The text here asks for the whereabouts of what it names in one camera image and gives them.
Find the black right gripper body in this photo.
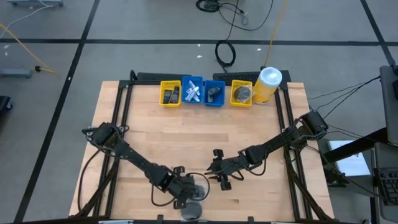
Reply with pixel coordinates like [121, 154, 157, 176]
[219, 152, 249, 180]

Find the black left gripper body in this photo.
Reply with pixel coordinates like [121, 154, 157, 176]
[163, 172, 190, 200]

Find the blue plastic bin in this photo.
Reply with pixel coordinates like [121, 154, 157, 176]
[182, 75, 204, 104]
[203, 80, 226, 108]

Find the yellow plastic bin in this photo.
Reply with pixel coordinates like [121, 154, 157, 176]
[159, 80, 182, 108]
[229, 79, 253, 108]

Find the yellow canister with white lid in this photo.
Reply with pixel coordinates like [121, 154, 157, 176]
[252, 66, 283, 106]

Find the white paper sheet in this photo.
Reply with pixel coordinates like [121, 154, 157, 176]
[328, 139, 373, 177]

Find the black desk beam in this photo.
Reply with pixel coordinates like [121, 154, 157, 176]
[323, 127, 389, 163]

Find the gray laptop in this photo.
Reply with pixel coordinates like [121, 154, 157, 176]
[373, 142, 398, 223]

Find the black caster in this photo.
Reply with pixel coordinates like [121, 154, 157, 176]
[0, 95, 13, 118]

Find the gray stand foot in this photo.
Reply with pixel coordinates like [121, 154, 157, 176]
[0, 68, 33, 79]
[7, 0, 65, 7]

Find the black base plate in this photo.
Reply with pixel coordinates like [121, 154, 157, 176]
[213, 70, 292, 88]
[136, 72, 193, 82]

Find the black base cable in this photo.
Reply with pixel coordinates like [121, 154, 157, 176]
[76, 144, 105, 213]

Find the black aluminium table frame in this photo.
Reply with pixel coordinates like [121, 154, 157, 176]
[74, 70, 335, 223]

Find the black coiled floor cable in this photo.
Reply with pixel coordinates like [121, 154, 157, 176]
[214, 0, 240, 73]

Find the yellow floor cable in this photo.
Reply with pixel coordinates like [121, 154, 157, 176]
[261, 0, 289, 71]
[0, 22, 58, 76]

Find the black looped floor cable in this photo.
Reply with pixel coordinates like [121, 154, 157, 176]
[195, 0, 274, 32]

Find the white floor cable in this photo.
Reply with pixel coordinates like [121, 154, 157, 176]
[0, 0, 55, 30]

